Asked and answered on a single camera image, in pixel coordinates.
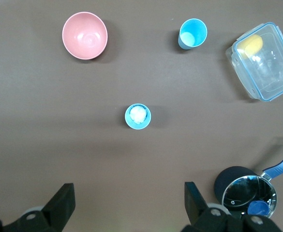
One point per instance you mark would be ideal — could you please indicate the glass lid blue knob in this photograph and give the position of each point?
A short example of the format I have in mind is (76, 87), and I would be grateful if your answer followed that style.
(247, 191)

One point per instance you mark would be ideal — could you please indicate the pink bowl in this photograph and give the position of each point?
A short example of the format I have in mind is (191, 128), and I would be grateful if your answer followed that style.
(84, 36)

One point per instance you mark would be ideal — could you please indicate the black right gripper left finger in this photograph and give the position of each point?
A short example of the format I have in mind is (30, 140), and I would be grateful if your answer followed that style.
(59, 205)

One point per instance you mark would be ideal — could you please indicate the white paper ball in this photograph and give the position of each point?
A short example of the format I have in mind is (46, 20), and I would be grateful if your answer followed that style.
(138, 114)

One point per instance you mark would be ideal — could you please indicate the brown table cloth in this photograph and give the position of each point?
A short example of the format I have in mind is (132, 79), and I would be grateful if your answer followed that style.
(59, 120)

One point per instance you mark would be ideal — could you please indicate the yellow round sponge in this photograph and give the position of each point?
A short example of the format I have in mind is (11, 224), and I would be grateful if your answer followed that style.
(251, 44)

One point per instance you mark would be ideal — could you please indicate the clear plastic lidded container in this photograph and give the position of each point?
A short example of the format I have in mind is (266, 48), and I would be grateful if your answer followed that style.
(272, 72)

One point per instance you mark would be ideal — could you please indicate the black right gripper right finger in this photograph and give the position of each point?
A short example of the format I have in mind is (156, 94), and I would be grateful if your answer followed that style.
(195, 207)

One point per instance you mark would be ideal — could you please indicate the light blue plastic cup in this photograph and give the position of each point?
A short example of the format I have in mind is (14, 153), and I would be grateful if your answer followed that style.
(129, 122)
(194, 30)

